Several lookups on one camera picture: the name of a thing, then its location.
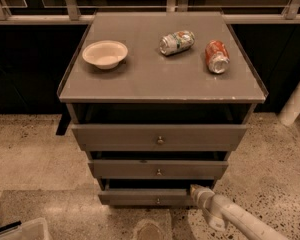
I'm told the grey top drawer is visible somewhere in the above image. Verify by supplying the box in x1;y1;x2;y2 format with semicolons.
72;124;247;152

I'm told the grey drawer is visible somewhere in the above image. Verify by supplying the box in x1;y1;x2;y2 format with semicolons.
97;179;215;207
88;160;228;180
72;124;247;152

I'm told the crushed red soda can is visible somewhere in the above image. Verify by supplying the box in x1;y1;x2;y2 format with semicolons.
205;40;230;74

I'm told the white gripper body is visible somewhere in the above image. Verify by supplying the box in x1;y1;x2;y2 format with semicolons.
193;187;215;212

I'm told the grey drawer cabinet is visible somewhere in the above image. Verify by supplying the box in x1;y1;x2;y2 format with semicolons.
56;11;269;207

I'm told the grey middle drawer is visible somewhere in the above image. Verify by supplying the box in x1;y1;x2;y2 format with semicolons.
88;160;228;180

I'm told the white paper bowl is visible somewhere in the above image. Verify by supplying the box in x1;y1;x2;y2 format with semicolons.
82;40;128;70

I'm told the clear plastic bin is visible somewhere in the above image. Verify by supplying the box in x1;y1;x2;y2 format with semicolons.
0;218;53;240

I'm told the crushed green silver can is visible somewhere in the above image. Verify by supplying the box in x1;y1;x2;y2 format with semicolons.
159;30;195;56

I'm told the metal railing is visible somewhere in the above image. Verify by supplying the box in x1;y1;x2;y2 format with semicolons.
0;0;300;24

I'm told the grey bottom drawer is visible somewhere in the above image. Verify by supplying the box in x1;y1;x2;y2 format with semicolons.
97;179;215;207

